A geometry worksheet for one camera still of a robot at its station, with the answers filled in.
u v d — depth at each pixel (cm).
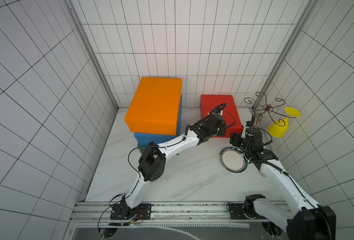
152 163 50
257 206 62
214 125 64
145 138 78
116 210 75
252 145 60
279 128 80
